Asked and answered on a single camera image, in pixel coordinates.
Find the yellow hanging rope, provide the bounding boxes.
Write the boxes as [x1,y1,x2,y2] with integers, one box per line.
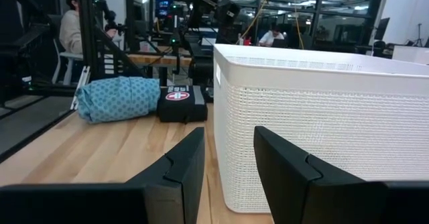
[239,0,304,50]

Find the teal patterned cloth bundle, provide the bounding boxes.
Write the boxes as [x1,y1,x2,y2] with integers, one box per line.
[74,76,162,125]

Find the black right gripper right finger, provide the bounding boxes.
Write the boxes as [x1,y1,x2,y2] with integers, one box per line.
[253,125,429,224]

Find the grey office chair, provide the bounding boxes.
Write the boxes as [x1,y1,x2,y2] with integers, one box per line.
[49,13,85,86]

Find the black aluminium table frame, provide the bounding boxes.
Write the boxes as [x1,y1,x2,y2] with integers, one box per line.
[76,0,145,81]

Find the wooden background workbench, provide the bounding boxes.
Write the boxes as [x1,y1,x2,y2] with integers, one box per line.
[126,52,192,68]

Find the blue lit monitor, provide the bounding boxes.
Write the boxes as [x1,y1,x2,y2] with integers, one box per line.
[154,0,176,19]

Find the white perforated plastic basket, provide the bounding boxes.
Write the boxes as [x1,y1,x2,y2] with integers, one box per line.
[212,43,429,215]

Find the black first aid kit pouch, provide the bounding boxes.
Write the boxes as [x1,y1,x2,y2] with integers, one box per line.
[156,84,209,124]

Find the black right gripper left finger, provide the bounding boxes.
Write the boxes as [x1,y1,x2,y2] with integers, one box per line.
[0,127,206,224]

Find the person seated at laptop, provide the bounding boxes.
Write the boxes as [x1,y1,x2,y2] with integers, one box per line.
[258,25,286,48]

